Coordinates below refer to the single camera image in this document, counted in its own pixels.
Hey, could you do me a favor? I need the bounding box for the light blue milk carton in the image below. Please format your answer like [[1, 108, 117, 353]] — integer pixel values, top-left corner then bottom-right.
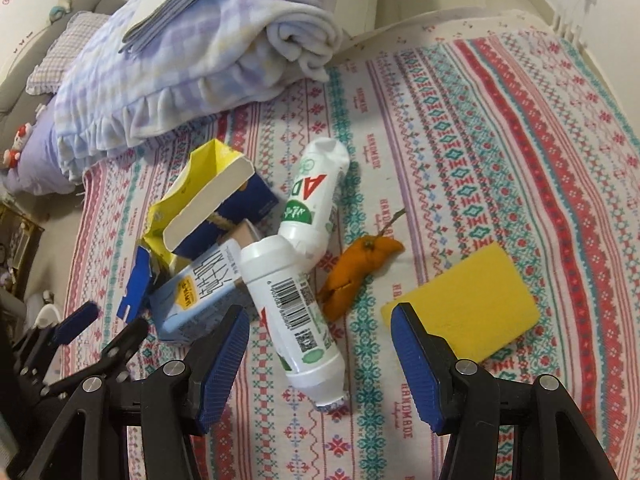
[[150, 220, 260, 344]]

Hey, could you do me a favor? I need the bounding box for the wooden shelf with toys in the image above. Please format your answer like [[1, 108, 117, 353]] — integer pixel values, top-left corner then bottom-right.
[[0, 202, 43, 299]]

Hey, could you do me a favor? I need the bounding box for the yellow sponge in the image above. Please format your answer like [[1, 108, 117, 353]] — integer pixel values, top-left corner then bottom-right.
[[381, 243, 539, 362]]

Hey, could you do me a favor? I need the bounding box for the lavender pillow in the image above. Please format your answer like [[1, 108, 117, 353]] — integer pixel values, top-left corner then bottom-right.
[[1, 99, 77, 196]]

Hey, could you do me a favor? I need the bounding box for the red white plush toy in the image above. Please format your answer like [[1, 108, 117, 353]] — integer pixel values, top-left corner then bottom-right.
[[1, 122, 34, 169]]

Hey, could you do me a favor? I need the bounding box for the white barcode bottle near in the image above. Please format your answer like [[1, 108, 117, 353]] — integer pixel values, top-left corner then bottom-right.
[[239, 235, 347, 412]]

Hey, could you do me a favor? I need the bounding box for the blue yellow torn box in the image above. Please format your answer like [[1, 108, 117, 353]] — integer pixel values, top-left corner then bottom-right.
[[117, 139, 278, 322]]

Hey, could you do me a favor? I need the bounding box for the orange fruit peel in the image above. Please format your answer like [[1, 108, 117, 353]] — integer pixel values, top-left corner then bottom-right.
[[317, 209, 406, 323]]

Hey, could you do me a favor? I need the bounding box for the grey headboard cushion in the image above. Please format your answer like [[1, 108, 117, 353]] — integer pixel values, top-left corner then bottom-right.
[[0, 0, 129, 137]]

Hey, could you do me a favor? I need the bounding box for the white AD bottle far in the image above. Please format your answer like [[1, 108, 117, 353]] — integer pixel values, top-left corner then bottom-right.
[[278, 138, 350, 272]]

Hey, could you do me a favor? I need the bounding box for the checkered small pillow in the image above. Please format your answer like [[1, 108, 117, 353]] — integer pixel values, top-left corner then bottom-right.
[[25, 11, 110, 96]]

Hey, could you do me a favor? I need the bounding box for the patterned red teal bedspread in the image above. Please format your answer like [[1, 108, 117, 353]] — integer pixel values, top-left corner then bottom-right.
[[62, 25, 639, 479]]

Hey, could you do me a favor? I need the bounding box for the folded blue plaid blanket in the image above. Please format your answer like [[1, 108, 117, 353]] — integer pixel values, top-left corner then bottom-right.
[[54, 0, 342, 183]]

